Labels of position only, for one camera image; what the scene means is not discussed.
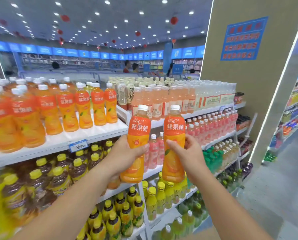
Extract blue white price tag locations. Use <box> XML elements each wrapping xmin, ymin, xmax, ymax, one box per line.
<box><xmin>69</xmin><ymin>139</ymin><xmax>89</xmax><ymax>153</ymax></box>

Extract person's left hand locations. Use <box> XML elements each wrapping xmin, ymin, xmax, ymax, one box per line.
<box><xmin>100</xmin><ymin>134</ymin><xmax>149</xmax><ymax>184</ymax></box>

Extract person's right hand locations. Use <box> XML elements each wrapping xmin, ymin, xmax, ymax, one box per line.
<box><xmin>166</xmin><ymin>134</ymin><xmax>212</xmax><ymax>185</ymax></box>

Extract blue illuminated sign band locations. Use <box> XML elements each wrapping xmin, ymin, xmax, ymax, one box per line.
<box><xmin>0</xmin><ymin>40</ymin><xmax>206</xmax><ymax>60</ymax></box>

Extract blue wall pillar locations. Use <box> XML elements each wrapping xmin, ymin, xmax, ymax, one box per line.
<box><xmin>163</xmin><ymin>42</ymin><xmax>173</xmax><ymax>73</ymax></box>

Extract rows of cream tea bottles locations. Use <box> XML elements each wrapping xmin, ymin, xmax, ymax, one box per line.
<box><xmin>108</xmin><ymin>76</ymin><xmax>176</xmax><ymax>111</ymax></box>

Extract rows of bright yellow bottles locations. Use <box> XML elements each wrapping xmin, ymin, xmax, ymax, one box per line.
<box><xmin>142</xmin><ymin>171</ymin><xmax>189</xmax><ymax>222</ymax></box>

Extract colourful goods shelf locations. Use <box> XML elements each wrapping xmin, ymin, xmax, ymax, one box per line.
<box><xmin>261</xmin><ymin>77</ymin><xmax>298</xmax><ymax>165</ymax></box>

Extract person's right forearm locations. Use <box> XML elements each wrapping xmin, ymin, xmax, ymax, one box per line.
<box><xmin>195</xmin><ymin>172</ymin><xmax>274</xmax><ymax>240</ymax></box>

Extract rows of light pink drinks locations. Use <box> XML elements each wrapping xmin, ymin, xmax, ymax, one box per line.
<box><xmin>131</xmin><ymin>85</ymin><xmax>197</xmax><ymax>121</ymax></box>

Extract rows of yellow cap bottles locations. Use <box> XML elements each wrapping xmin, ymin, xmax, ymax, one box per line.
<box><xmin>1</xmin><ymin>140</ymin><xmax>122</xmax><ymax>218</ymax></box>

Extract white railed shelf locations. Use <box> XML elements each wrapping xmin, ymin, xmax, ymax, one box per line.
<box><xmin>116</xmin><ymin>101</ymin><xmax>247</xmax><ymax>240</ymax></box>

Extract beige pillar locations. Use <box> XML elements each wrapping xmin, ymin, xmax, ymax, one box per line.
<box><xmin>200</xmin><ymin>0</ymin><xmax>298</xmax><ymax>170</ymax></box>

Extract rows of green cap bottles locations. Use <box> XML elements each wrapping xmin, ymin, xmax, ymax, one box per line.
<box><xmin>203</xmin><ymin>147</ymin><xmax>223</xmax><ymax>174</ymax></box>

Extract cluster of dark purple bottles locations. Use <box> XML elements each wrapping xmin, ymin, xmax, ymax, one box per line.
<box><xmin>242</xmin><ymin>162</ymin><xmax>254</xmax><ymax>178</ymax></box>

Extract blue notice poster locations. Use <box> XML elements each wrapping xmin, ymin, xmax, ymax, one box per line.
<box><xmin>220</xmin><ymin>16</ymin><xmax>269</xmax><ymax>62</ymax></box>

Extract rows of yellow label bottles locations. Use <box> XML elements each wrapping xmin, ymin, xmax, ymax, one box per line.
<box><xmin>76</xmin><ymin>186</ymin><xmax>146</xmax><ymax>240</ymax></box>

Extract clear bottle white cap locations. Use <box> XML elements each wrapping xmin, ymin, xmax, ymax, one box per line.
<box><xmin>173</xmin><ymin>217</ymin><xmax>187</xmax><ymax>240</ymax></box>
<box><xmin>160</xmin><ymin>225</ymin><xmax>176</xmax><ymax>240</ymax></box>
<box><xmin>184</xmin><ymin>210</ymin><xmax>196</xmax><ymax>235</ymax></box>

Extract rows of clear white label bottles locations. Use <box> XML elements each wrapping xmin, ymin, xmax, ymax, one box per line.
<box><xmin>195</xmin><ymin>82</ymin><xmax>237</xmax><ymax>109</ymax></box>

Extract rows of peach drink bottles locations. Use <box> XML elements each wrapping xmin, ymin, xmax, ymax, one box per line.
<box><xmin>144</xmin><ymin>110</ymin><xmax>239</xmax><ymax>170</ymax></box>

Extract blue rail display counter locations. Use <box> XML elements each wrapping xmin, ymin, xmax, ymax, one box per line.
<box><xmin>18</xmin><ymin>70</ymin><xmax>199</xmax><ymax>83</ymax></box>

